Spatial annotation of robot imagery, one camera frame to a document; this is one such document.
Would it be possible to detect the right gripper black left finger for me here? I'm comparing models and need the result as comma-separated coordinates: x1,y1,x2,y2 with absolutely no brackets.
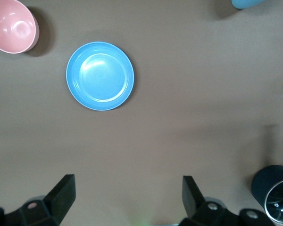
0,174,76,226

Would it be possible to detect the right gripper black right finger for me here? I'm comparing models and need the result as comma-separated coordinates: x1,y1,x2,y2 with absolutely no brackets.
179,175,276,226

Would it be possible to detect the blue plate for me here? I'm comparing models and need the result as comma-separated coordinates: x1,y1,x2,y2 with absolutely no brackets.
66,41,135,111

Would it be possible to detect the glass lid with blue knob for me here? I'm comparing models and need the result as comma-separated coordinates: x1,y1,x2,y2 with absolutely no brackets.
264,161,283,224

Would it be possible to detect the brown table cover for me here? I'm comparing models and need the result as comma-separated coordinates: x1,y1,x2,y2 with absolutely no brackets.
0,0,283,226

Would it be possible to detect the pink bowl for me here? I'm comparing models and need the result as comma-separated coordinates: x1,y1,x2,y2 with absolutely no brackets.
0,0,40,54

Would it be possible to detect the blue cup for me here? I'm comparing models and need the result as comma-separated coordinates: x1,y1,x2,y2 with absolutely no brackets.
231,0,266,9

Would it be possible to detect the dark pot with blue handle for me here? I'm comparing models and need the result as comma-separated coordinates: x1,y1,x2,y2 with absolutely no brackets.
251,164,283,212

